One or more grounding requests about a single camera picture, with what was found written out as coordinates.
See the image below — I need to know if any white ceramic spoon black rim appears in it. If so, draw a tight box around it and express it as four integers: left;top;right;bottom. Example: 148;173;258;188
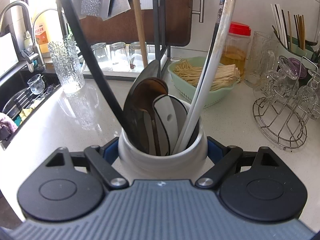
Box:
152;94;180;156
170;97;188;140

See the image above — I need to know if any purple lid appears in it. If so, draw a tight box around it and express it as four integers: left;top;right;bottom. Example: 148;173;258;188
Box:
287;57;308;79

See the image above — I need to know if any pale green utensil holder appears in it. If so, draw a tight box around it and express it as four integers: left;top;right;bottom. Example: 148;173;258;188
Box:
274;34;320;68

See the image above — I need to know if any crystal stem glass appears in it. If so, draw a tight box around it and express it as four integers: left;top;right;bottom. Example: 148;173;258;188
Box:
291;77;320;121
260;55;300;98
306;65;320;93

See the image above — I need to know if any white plastic board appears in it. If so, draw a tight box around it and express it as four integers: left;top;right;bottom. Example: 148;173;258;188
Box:
0;32;20;74

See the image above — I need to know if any white ceramic mug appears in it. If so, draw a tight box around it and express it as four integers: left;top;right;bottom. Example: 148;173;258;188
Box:
117;100;208;181

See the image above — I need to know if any bunch of assorted chopsticks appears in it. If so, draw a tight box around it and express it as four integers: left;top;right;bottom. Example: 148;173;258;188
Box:
271;4;307;51

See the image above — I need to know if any plain black chopstick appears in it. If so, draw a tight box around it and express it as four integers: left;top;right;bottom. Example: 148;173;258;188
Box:
54;0;127;131

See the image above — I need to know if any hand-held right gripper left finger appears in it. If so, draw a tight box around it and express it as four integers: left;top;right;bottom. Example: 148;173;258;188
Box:
45;136;129;190

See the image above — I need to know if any red lid plastic jar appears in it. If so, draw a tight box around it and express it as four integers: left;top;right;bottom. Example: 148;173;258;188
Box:
220;22;252;75

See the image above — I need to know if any black kitchen sink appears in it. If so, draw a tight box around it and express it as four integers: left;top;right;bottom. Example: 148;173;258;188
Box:
0;65;62;151

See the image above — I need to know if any metal wire glass rack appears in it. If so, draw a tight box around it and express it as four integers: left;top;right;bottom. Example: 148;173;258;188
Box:
252;96;308;151

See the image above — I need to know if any steel sink drainer rack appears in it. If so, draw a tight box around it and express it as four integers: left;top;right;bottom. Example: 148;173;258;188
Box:
2;89;35;117

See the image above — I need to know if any clear drinking glass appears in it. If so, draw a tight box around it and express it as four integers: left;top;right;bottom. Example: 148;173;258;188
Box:
91;42;111;67
129;42;148;70
110;42;130;72

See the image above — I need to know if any steel handle bar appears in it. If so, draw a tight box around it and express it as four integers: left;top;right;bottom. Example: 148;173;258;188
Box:
192;0;206;23

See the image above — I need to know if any white patterned chopstick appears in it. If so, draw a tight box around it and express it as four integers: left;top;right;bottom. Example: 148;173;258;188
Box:
175;0;238;153

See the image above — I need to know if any plain white chopstick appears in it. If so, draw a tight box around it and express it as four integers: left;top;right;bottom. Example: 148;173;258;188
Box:
172;0;232;153

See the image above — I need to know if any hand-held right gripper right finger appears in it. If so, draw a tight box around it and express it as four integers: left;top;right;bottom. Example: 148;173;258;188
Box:
195;136;279;190

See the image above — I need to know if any small gold spoon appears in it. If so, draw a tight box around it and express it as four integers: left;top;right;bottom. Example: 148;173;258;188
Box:
130;78;170;156

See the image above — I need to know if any small stem glass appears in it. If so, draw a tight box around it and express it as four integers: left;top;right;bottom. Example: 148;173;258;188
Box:
27;74;46;96

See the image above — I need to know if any glass mug with handle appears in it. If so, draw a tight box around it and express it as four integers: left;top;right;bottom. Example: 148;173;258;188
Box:
245;31;280;89

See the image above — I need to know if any yellow dish soap bottle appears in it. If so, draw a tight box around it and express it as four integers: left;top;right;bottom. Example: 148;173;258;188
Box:
34;10;51;53

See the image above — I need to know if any brown wooden cutting board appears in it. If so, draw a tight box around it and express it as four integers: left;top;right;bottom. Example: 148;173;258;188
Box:
79;0;193;46

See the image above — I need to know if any bundle of wooden sticks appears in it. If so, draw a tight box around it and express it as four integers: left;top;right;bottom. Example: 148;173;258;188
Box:
174;59;241;92

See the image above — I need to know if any steel kitchen faucet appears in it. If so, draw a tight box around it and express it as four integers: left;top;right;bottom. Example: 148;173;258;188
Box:
0;1;47;70

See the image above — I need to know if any tall textured glass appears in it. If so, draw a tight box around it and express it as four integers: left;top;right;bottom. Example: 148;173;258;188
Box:
47;35;86;95

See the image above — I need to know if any mint green plastic basket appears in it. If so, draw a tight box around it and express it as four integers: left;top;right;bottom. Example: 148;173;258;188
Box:
168;56;241;109

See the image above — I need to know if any white drip tray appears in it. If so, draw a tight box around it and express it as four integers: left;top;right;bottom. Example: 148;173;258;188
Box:
82;55;171;77

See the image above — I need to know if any yellow green sponge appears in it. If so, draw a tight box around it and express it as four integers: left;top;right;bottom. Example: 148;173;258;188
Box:
14;106;36;127

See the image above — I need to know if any purple towel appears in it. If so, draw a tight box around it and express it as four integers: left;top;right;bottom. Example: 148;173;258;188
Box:
0;112;19;132

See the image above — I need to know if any slim steel faucet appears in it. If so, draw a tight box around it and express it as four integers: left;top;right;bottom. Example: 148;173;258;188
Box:
32;8;70;41

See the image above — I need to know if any large metal spoon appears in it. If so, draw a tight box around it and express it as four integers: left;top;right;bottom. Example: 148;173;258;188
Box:
123;60;163;153

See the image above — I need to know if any black chopstick brown band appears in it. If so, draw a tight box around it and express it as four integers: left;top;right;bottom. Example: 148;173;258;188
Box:
206;0;226;66

